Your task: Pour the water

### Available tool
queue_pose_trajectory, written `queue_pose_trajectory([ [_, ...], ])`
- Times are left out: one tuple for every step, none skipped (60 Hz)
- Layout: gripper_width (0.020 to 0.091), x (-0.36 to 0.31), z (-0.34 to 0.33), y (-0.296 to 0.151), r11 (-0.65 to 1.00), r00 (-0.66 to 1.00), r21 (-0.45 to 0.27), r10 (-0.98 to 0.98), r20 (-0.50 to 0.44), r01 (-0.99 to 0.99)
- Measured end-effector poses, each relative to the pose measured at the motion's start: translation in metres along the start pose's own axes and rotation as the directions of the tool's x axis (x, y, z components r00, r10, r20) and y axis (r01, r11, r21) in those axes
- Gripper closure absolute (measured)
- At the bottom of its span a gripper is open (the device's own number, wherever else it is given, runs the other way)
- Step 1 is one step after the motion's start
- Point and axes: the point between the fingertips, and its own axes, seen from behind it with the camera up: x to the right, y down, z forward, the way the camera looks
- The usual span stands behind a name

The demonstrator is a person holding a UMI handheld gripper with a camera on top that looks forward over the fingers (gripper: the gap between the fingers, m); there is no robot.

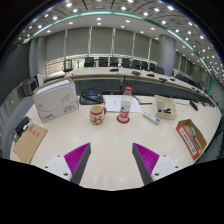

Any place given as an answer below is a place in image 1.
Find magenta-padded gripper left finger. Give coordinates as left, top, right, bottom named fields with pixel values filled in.
left=43, top=142, right=92, bottom=185

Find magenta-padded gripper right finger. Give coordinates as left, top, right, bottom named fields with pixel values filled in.
left=132, top=142, right=183, bottom=186

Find clear red-capped water bottle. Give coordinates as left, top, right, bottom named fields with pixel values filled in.
left=118, top=86, right=134, bottom=123

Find cardboard box with red side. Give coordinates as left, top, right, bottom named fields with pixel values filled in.
left=175, top=118, right=208, bottom=161

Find beige open box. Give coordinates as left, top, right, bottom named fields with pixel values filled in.
left=152, top=94, right=179, bottom=121

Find red and cream mug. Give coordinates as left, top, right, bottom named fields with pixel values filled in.
left=88, top=105, right=108, bottom=126

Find flat round red coaster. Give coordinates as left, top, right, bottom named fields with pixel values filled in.
left=116, top=114, right=131, bottom=125

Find brown paper envelope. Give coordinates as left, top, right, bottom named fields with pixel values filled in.
left=12, top=123, right=49, bottom=165

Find small black tool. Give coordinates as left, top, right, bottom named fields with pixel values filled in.
left=158, top=107, right=172, bottom=115

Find white printed carton box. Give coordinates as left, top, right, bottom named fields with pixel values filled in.
left=32, top=77, right=80, bottom=125

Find black desk conference console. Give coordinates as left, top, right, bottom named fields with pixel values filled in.
left=79, top=89, right=105, bottom=106

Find white paper sheet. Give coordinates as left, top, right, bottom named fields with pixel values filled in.
left=105, top=95, right=143, bottom=114

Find black handheld device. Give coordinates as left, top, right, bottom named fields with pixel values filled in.
left=13, top=115, right=33, bottom=138

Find black microphone base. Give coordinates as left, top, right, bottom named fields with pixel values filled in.
left=188, top=99, right=200, bottom=112

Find grey monitor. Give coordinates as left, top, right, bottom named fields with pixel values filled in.
left=21, top=78, right=39, bottom=98

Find black desk microphones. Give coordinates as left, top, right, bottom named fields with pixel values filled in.
left=109, top=67, right=178, bottom=84

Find long curved conference table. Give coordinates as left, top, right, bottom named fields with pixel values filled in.
left=43, top=66, right=214, bottom=104

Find black office chairs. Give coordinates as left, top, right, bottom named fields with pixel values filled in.
left=62, top=56, right=201, bottom=84

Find round ceiling lights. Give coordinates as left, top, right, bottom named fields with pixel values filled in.
left=19, top=0, right=224, bottom=81

